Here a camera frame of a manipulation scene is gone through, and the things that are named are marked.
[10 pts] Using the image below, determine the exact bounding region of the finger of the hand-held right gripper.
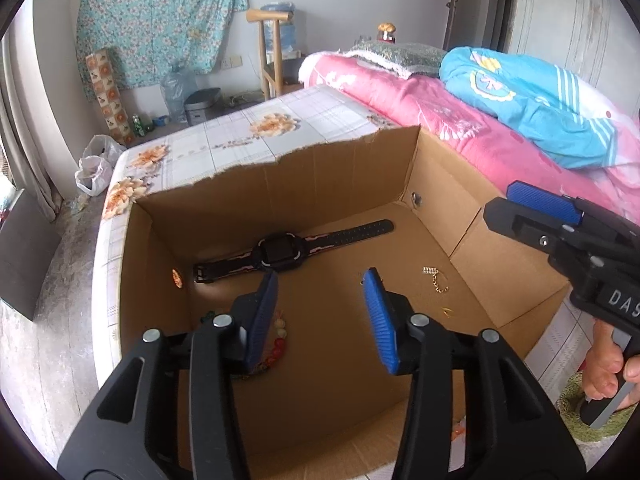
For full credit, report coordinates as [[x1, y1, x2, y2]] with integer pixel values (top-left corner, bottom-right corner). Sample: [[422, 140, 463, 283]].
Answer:
[[506, 180, 640, 241], [483, 197, 606, 273]]

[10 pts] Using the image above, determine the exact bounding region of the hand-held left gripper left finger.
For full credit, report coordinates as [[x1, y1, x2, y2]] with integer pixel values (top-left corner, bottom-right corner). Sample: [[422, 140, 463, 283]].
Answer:
[[57, 270, 280, 480]]

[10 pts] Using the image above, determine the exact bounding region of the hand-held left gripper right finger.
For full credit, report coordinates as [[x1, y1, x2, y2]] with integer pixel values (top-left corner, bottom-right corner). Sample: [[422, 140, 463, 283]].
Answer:
[[361, 267, 586, 480]]

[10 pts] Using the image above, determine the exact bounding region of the colourful beaded bracelet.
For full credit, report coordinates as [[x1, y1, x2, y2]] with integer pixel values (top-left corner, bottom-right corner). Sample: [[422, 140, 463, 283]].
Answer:
[[200, 311, 291, 375]]

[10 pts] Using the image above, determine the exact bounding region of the brown cardboard box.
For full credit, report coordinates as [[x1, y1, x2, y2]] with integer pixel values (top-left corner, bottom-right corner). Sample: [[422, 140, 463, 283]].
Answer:
[[120, 125, 573, 480]]

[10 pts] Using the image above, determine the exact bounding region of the person's right forearm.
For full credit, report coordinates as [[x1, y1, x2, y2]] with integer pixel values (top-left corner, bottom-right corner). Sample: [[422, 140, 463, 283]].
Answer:
[[555, 385, 640, 445]]

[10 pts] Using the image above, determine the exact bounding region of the person's right hand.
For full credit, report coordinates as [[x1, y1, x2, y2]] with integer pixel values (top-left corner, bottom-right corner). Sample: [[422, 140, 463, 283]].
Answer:
[[582, 319, 640, 403]]

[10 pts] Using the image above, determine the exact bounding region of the black wrist watch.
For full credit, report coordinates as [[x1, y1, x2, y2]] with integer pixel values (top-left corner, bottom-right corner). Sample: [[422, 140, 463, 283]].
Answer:
[[192, 219, 395, 285]]

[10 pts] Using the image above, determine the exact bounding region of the blue cartoon quilt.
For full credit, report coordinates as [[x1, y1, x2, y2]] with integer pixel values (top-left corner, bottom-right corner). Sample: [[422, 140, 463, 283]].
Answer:
[[439, 47, 640, 171]]

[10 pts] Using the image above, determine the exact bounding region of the pink bed sheet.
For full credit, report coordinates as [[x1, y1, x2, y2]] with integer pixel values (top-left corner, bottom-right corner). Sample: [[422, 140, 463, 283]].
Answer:
[[300, 51, 640, 226]]

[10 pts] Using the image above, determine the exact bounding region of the white wardrobe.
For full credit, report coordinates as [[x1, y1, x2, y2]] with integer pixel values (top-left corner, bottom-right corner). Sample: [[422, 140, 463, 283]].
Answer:
[[505, 0, 640, 126]]

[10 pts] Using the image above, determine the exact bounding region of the green patterned pillow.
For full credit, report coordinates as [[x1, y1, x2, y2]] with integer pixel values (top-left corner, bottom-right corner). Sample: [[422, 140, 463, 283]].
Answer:
[[345, 41, 448, 80]]

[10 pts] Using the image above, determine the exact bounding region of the brown wooden door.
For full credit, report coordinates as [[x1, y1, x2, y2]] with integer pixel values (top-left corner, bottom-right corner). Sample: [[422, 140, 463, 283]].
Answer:
[[442, 0, 463, 51]]

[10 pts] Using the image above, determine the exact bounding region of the grey rice cooker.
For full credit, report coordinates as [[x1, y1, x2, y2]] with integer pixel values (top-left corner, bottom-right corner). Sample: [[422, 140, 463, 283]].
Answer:
[[183, 87, 222, 127]]

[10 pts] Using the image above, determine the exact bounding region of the white plastic bag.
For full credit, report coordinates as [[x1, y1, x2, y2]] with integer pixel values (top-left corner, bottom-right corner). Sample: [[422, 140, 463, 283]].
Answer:
[[75, 134, 128, 197]]

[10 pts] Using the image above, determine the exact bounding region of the dark grey panel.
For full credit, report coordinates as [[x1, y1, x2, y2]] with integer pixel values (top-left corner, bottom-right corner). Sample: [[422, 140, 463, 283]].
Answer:
[[0, 187, 63, 321]]

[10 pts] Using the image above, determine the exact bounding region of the wooden chair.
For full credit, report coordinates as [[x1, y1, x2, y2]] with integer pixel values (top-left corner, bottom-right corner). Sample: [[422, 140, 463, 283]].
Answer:
[[245, 8, 306, 101]]

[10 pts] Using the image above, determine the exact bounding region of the patterned roll tube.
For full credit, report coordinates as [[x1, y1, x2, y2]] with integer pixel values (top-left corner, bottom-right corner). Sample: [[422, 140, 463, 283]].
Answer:
[[85, 48, 136, 143]]

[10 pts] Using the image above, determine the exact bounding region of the blue water bottle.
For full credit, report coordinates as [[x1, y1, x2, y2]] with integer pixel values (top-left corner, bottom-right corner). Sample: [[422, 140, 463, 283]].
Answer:
[[260, 2, 297, 56]]

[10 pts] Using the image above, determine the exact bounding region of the beige curtain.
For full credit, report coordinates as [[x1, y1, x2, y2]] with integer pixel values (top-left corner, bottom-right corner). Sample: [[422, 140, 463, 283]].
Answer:
[[0, 35, 63, 221]]

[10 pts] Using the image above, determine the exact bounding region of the gold chain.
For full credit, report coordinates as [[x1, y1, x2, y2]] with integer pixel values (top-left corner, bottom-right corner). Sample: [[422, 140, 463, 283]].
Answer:
[[422, 266, 449, 295]]

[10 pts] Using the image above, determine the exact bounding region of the white power cable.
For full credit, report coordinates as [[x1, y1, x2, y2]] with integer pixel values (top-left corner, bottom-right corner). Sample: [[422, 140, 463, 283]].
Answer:
[[222, 92, 263, 108]]

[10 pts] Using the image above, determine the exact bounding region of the teal floral wall cloth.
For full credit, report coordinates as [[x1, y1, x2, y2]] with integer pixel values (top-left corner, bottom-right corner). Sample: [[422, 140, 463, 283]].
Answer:
[[75, 0, 249, 103]]

